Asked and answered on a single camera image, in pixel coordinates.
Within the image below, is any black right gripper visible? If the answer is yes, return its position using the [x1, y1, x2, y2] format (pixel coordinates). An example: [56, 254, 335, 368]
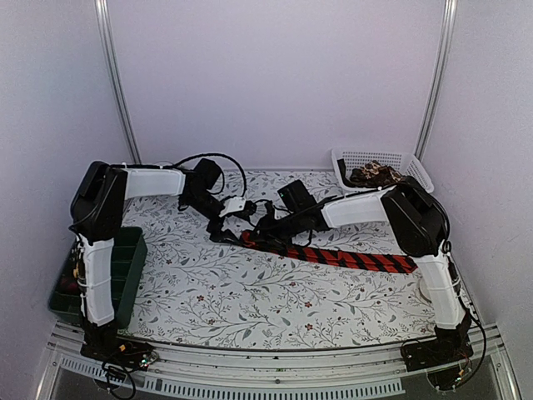
[248, 209, 306, 249]

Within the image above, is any red black striped tie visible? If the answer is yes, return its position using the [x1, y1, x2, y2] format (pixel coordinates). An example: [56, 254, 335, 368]
[240, 230, 417, 274]

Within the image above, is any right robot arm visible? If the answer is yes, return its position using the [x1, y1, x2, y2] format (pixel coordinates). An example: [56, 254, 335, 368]
[242, 177, 471, 363]

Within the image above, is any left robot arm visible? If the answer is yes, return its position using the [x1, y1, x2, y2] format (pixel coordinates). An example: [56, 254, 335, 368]
[70, 156, 254, 328]

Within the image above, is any floral patterned table mat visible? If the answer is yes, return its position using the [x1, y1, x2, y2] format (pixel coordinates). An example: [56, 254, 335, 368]
[123, 197, 435, 350]

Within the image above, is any brown patterned tie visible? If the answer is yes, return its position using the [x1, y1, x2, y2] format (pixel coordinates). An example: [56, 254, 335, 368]
[349, 160, 403, 188]

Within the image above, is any dark green divided organizer box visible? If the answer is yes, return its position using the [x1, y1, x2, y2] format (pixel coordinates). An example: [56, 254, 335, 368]
[48, 227, 147, 329]

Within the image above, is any white perforated plastic basket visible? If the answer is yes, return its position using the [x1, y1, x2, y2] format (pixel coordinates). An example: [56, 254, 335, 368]
[331, 147, 435, 193]

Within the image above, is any white ceramic mug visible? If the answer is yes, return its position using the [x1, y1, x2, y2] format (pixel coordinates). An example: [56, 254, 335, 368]
[418, 277, 431, 303]

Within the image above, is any dark red rolled tie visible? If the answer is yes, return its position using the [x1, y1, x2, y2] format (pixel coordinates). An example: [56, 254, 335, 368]
[59, 276, 79, 295]

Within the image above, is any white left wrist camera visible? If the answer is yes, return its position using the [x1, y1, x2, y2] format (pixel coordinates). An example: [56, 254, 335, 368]
[219, 197, 247, 218]

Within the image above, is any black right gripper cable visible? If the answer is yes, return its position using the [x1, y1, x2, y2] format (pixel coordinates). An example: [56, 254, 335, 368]
[245, 198, 316, 249]

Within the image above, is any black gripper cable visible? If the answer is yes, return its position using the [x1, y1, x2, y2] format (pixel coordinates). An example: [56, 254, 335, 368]
[160, 152, 249, 199]
[245, 198, 316, 249]

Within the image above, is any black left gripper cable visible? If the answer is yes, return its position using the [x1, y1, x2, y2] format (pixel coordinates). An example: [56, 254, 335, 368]
[160, 152, 249, 199]

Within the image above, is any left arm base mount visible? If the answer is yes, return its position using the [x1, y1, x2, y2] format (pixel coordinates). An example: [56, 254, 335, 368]
[80, 324, 159, 399]

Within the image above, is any slotted aluminium front rail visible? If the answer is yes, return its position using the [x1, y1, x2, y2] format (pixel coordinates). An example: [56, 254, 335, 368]
[35, 337, 526, 399]

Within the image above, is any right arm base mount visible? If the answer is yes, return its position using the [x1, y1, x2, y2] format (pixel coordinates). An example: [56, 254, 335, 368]
[400, 319, 488, 393]

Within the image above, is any right aluminium frame post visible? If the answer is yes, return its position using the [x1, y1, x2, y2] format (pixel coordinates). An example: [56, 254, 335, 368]
[415, 0, 458, 161]

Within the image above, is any aluminium frame post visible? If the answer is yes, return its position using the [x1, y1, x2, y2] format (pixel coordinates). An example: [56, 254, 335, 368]
[94, 0, 142, 164]
[415, 0, 458, 161]

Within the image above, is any left aluminium frame post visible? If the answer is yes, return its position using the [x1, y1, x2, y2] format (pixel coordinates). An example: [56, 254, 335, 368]
[94, 0, 142, 164]

